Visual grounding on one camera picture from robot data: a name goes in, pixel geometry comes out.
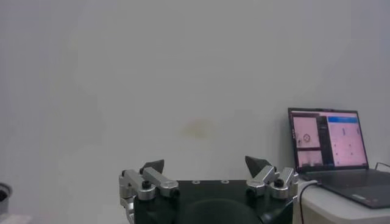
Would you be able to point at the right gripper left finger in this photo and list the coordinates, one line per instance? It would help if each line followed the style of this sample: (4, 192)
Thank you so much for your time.
(158, 181)

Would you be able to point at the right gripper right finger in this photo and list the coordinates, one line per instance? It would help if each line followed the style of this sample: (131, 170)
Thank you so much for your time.
(265, 176)

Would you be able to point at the white side table with label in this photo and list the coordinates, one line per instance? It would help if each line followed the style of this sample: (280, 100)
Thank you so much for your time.
(329, 213)

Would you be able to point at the laptop with pink screen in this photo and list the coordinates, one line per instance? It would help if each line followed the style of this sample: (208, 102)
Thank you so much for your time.
(335, 143)

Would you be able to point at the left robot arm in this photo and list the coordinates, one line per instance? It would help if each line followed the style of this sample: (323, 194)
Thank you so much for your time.
(4, 198)

